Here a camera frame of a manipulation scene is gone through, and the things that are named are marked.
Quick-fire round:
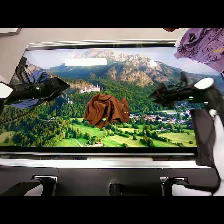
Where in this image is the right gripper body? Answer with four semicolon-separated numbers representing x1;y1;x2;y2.
149;82;192;108

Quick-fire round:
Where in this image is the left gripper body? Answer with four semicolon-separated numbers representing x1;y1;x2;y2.
32;76;71;102

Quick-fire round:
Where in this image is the dark blue garment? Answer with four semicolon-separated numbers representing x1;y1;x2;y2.
9;69;52;110

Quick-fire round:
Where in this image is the brown garment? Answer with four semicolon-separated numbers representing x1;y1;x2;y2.
83;93;131;130

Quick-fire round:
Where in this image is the purple garment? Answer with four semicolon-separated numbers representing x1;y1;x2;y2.
173;27;224;73

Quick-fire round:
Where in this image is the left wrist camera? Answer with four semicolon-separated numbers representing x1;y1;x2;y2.
15;56;32;84

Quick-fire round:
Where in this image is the silver frame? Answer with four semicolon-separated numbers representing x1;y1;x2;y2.
0;151;224;197

